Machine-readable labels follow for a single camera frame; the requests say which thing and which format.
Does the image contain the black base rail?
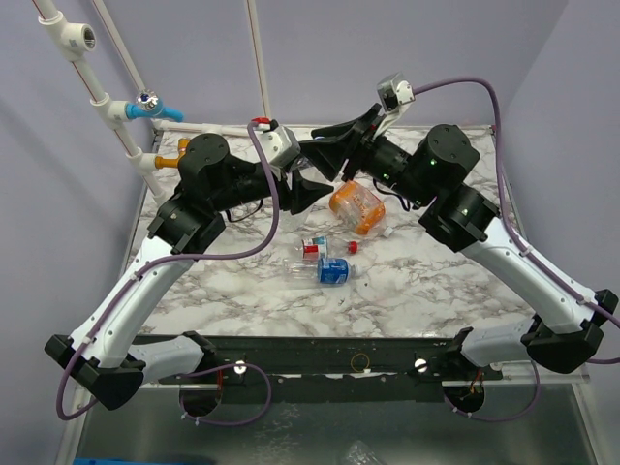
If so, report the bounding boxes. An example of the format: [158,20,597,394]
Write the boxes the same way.
[161,335,502,403]

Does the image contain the blue faucet valve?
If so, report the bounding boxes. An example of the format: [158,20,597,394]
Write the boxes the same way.
[125,89,184,123]

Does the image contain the red label small bottle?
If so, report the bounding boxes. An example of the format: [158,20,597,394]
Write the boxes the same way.
[299,235,328,262]

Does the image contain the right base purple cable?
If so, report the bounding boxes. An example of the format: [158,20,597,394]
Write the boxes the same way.
[445,360,542,422]

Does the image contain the clear bottle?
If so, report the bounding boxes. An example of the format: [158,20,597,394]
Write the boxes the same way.
[291,156,317,180]

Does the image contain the blue label water bottle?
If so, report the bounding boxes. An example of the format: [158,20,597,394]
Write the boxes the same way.
[283,258,363,286]

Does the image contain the white pvc pipe frame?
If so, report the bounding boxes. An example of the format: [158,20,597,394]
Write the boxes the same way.
[34,1,247,205]

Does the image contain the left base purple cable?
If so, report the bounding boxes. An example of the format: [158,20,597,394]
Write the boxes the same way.
[177,362,273,428]

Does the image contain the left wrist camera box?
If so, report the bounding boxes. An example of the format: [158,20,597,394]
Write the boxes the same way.
[258,126,301,172]

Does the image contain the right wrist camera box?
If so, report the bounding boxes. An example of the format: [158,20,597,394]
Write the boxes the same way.
[377,73,416,113]

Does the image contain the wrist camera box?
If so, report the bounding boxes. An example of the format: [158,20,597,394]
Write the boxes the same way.
[377,73,416,113]
[258,126,301,172]

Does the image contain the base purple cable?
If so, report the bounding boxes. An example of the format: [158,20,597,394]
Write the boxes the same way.
[445,360,542,422]
[177,362,273,428]

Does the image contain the orange plastic jar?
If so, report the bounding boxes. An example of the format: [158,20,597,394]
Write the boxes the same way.
[328,180,386,235]

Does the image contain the orange faucet valve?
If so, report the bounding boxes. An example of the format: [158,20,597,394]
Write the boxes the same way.
[154,138,190,170]

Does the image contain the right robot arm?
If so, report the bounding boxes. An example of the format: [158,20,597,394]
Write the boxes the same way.
[300,105,618,380]

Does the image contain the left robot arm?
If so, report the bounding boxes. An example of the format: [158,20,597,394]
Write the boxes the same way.
[45,133,333,411]

